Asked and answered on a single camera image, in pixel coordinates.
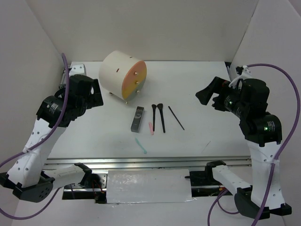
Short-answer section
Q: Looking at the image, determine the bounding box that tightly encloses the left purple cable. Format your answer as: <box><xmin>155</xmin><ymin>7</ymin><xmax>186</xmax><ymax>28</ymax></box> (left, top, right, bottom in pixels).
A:
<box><xmin>0</xmin><ymin>52</ymin><xmax>73</xmax><ymax>220</ymax></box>

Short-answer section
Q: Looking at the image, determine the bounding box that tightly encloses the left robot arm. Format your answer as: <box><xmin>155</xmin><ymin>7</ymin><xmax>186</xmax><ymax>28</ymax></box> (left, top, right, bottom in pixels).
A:
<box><xmin>0</xmin><ymin>74</ymin><xmax>103</xmax><ymax>203</ymax></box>

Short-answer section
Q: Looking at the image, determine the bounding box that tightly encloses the yellow drawer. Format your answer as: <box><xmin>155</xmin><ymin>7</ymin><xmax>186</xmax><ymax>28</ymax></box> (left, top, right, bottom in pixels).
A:
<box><xmin>121</xmin><ymin>68</ymin><xmax>147</xmax><ymax>100</ymax></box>

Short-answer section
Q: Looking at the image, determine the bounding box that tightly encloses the grey bottom drawer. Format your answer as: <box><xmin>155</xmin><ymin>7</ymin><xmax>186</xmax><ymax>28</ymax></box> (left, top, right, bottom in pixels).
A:
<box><xmin>127</xmin><ymin>80</ymin><xmax>146</xmax><ymax>101</ymax></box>

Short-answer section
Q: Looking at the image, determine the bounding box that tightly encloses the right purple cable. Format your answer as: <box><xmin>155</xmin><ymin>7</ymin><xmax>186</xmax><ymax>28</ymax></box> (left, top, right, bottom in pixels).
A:
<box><xmin>206</xmin><ymin>63</ymin><xmax>301</xmax><ymax>226</ymax></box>

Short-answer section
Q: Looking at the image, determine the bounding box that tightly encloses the black makeup box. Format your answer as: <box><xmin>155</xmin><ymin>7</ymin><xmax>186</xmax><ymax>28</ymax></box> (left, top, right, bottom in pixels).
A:
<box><xmin>130</xmin><ymin>106</ymin><xmax>144</xmax><ymax>133</ymax></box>

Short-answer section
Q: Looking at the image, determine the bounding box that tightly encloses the purple cable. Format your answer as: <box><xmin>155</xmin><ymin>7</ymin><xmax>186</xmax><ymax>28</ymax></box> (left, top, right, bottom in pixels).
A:
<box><xmin>206</xmin><ymin>63</ymin><xmax>301</xmax><ymax>226</ymax></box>
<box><xmin>0</xmin><ymin>52</ymin><xmax>73</xmax><ymax>220</ymax></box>

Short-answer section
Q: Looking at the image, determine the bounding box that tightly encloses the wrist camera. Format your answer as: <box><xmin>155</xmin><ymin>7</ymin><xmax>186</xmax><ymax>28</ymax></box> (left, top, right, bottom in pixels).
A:
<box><xmin>69</xmin><ymin>64</ymin><xmax>87</xmax><ymax>76</ymax></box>
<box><xmin>236</xmin><ymin>65</ymin><xmax>252</xmax><ymax>80</ymax></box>

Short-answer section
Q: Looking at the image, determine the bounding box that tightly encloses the small black makeup brush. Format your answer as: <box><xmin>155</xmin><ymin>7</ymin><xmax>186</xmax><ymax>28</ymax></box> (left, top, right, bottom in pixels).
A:
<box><xmin>151</xmin><ymin>104</ymin><xmax>157</xmax><ymax>132</ymax></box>

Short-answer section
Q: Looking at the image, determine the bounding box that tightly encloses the teal razor stick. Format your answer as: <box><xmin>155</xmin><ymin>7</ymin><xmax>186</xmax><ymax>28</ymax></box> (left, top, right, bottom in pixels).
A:
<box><xmin>135</xmin><ymin>138</ymin><xmax>147</xmax><ymax>154</ymax></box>

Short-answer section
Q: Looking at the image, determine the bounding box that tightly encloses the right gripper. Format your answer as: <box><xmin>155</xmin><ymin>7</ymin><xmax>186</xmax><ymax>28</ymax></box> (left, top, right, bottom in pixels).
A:
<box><xmin>195</xmin><ymin>75</ymin><xmax>248</xmax><ymax>117</ymax></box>

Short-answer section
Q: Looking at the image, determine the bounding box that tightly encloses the pink top drawer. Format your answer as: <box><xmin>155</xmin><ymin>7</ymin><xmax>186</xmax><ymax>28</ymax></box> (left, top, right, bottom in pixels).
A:
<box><xmin>122</xmin><ymin>61</ymin><xmax>147</xmax><ymax>90</ymax></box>

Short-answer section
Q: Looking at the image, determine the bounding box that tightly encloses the aluminium rail frame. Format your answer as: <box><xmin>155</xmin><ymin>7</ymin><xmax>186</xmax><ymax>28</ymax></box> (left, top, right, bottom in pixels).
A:
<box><xmin>44</xmin><ymin>156</ymin><xmax>251</xmax><ymax>170</ymax></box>

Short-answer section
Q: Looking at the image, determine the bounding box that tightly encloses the thin black eyeliner brush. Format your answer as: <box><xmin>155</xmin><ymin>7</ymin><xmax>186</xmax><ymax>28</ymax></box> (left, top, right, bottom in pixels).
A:
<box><xmin>168</xmin><ymin>106</ymin><xmax>185</xmax><ymax>130</ymax></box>

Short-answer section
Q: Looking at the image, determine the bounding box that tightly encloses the white round drawer cabinet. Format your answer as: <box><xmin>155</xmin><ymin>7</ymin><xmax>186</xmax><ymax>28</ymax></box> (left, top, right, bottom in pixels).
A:
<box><xmin>99</xmin><ymin>50</ymin><xmax>142</xmax><ymax>103</ymax></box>

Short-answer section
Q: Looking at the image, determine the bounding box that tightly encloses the white foil sheet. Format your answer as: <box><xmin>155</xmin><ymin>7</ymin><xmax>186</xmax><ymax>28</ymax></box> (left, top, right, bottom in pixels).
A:
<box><xmin>106</xmin><ymin>169</ymin><xmax>193</xmax><ymax>204</ymax></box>

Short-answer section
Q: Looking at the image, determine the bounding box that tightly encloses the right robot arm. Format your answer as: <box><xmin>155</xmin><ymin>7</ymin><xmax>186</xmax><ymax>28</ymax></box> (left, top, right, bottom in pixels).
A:
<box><xmin>196</xmin><ymin>76</ymin><xmax>292</xmax><ymax>219</ymax></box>

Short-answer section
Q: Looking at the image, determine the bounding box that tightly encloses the large black makeup brush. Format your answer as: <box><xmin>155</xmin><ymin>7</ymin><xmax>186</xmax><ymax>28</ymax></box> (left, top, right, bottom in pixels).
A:
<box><xmin>157</xmin><ymin>103</ymin><xmax>166</xmax><ymax>133</ymax></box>

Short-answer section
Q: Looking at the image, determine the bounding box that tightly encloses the pink razor stick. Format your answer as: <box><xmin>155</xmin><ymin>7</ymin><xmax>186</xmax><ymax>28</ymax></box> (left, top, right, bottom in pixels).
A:
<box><xmin>149</xmin><ymin>122</ymin><xmax>154</xmax><ymax>136</ymax></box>

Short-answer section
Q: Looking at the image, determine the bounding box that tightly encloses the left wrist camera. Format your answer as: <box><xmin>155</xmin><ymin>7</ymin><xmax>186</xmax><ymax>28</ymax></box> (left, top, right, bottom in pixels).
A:
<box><xmin>69</xmin><ymin>64</ymin><xmax>87</xmax><ymax>76</ymax></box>

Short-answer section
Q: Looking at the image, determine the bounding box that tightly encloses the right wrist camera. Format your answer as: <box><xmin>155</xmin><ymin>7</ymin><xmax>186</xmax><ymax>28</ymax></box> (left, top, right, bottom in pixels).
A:
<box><xmin>236</xmin><ymin>65</ymin><xmax>252</xmax><ymax>80</ymax></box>

